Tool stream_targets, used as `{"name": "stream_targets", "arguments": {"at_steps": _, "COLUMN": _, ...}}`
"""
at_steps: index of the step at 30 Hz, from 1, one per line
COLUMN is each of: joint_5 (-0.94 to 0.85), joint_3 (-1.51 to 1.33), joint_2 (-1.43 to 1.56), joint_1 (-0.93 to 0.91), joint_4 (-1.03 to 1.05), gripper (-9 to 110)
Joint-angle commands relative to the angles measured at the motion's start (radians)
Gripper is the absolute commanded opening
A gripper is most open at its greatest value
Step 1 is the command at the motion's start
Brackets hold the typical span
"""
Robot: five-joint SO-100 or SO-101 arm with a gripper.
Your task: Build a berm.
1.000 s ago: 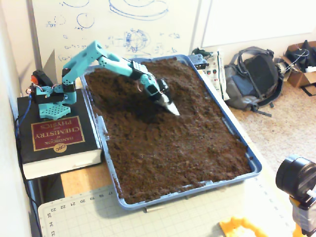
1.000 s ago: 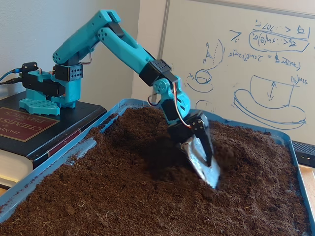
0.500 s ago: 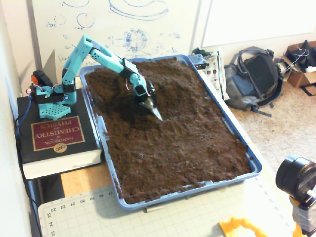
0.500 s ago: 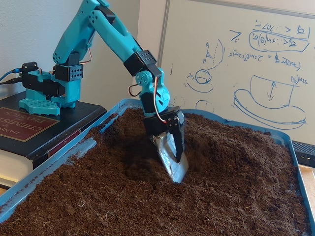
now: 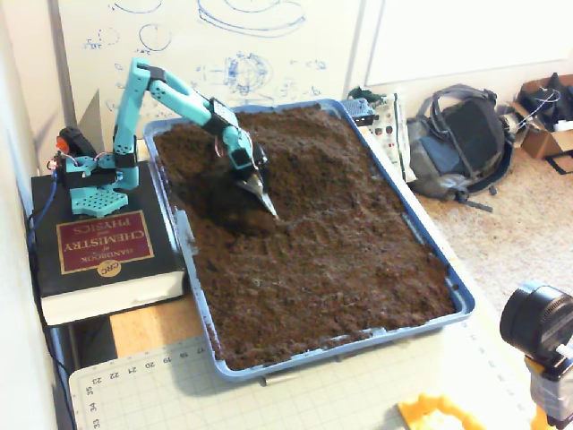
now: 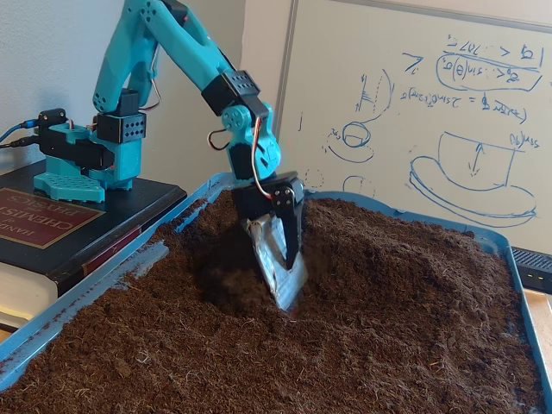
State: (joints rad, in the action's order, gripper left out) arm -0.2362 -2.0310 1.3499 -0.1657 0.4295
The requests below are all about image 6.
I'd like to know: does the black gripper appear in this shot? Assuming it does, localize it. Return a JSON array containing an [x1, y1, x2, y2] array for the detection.
[[230, 171, 307, 272]]

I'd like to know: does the silver foil scoop blade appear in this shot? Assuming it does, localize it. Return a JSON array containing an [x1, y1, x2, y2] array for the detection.
[[243, 213, 310, 312]]

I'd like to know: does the brown soil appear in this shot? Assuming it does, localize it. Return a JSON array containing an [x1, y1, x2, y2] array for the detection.
[[0, 189, 544, 414]]

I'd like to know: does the whiteboard with blue drawings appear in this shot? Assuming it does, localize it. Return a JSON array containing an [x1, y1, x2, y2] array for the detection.
[[265, 0, 552, 255]]

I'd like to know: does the perforated electronics box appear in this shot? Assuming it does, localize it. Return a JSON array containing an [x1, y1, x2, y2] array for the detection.
[[510, 246, 552, 295]]

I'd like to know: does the black servo controller housing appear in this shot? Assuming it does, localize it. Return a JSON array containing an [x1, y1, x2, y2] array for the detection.
[[37, 108, 68, 130]]

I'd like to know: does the black chemistry physics handbook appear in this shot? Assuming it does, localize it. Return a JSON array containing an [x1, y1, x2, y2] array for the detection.
[[0, 166, 188, 323]]

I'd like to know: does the blue plastic tray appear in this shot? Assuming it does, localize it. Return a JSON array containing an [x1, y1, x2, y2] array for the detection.
[[0, 172, 552, 414]]

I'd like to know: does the black cable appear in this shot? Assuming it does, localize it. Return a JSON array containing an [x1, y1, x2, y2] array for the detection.
[[0, 137, 40, 150]]

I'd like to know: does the blue cable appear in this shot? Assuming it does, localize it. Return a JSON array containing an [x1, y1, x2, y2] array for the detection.
[[0, 120, 40, 146]]

